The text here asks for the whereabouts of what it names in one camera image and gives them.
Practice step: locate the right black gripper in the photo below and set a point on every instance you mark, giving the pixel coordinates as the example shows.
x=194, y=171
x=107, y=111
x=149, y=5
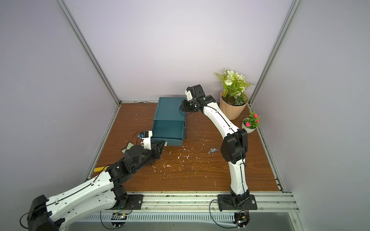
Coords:
x=186, y=105

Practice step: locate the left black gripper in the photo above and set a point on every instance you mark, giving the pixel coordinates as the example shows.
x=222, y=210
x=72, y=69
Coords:
x=155, y=151

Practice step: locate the teal top drawer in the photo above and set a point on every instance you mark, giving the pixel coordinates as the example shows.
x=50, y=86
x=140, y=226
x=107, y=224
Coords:
x=173, y=132

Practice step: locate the teal three-drawer cabinet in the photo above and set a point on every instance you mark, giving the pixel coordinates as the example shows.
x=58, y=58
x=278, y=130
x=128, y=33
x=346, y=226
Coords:
x=168, y=108

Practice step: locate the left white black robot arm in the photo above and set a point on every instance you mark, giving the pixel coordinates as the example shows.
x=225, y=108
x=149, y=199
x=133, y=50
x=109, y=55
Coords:
x=105, y=191

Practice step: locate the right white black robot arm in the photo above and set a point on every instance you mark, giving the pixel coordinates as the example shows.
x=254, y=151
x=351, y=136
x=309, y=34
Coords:
x=235, y=141

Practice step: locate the large white-flower potted plant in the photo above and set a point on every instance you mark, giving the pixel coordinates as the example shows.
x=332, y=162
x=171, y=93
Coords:
x=233, y=99

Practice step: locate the small pink-flower potted plant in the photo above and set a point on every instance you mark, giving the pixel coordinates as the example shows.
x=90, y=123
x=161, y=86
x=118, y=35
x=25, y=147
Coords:
x=251, y=123

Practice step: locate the teal garden hand rake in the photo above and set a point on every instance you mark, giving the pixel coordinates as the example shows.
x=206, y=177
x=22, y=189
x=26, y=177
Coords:
x=100, y=169

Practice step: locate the left electronics board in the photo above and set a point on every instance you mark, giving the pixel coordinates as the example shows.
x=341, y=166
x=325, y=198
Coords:
x=118, y=220

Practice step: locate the electronics board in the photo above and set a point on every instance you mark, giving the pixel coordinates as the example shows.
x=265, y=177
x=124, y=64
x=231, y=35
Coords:
x=241, y=219
x=118, y=220

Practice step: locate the right electronics board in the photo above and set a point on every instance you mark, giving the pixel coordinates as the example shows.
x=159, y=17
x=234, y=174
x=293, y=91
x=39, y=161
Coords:
x=241, y=219

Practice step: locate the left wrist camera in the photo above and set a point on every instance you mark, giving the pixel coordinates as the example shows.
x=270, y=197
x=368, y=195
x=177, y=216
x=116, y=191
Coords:
x=145, y=136

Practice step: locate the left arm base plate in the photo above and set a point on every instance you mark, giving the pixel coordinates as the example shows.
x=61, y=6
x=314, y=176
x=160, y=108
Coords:
x=132, y=201

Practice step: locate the aluminium front rail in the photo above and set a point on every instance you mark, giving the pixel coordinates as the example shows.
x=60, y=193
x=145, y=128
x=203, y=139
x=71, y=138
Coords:
x=205, y=201

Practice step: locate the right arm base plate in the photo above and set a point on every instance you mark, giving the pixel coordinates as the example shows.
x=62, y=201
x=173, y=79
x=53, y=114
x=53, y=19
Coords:
x=229, y=202

